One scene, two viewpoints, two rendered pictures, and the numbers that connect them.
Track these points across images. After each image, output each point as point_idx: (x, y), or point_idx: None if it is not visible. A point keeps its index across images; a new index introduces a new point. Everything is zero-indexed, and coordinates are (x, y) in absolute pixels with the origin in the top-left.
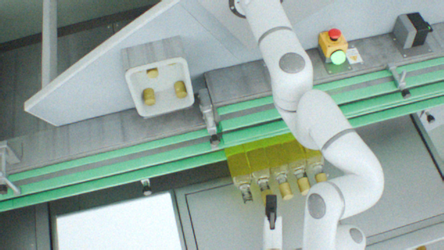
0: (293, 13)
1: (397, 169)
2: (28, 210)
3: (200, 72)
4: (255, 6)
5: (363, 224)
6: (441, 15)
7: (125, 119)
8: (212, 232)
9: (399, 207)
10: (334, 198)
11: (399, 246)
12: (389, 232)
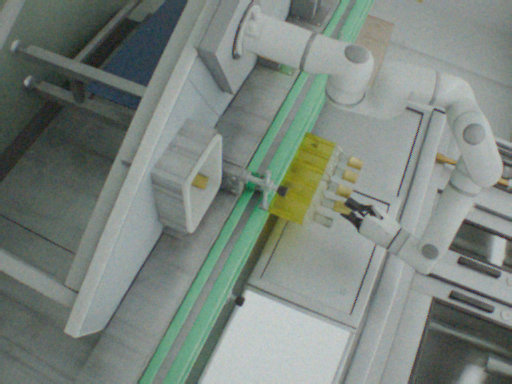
0: None
1: (362, 122)
2: None
3: None
4: (270, 32)
5: (389, 176)
6: None
7: (165, 256)
8: (316, 281)
9: (394, 144)
10: (482, 117)
11: (427, 166)
12: (409, 165)
